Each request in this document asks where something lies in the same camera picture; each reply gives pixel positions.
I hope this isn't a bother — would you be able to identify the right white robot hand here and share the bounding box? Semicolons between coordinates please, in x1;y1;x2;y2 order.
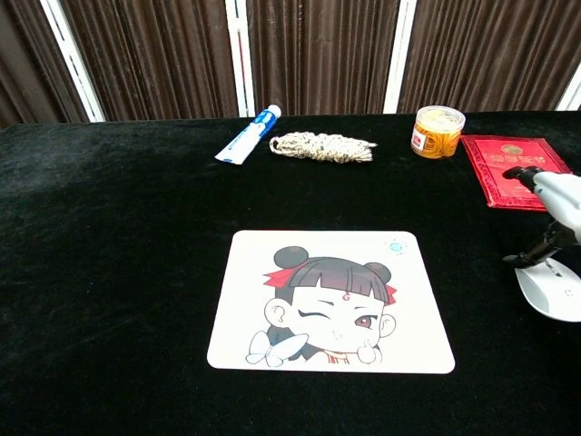
502;165;581;270

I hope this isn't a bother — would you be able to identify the white computer mouse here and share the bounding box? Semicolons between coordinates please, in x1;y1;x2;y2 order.
514;257;581;323

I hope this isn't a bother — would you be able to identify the cartoon girl mouse pad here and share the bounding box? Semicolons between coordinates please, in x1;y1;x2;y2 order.
206;230;457;375

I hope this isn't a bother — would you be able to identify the red certificate booklet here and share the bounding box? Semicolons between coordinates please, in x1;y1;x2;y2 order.
460;134;574;213

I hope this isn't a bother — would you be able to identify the clear jar of rubber bands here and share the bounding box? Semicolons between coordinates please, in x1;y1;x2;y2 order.
410;104;467;160

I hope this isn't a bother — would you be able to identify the brown curtain panel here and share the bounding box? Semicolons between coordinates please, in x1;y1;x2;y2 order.
0;0;88;129
58;0;240;122
246;0;401;116
398;0;581;114

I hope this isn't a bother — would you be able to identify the blue white toothpaste tube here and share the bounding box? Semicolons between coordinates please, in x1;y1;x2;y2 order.
214;104;282;165

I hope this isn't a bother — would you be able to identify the black velvet table cloth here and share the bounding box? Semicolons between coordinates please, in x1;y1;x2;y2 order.
0;110;581;436

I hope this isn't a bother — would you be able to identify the white frame post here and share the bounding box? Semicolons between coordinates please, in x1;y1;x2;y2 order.
382;0;418;114
223;0;256;118
38;0;108;124
555;61;581;112

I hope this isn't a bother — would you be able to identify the beige rope bundle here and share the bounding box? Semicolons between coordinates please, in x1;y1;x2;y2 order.
269;131;379;164

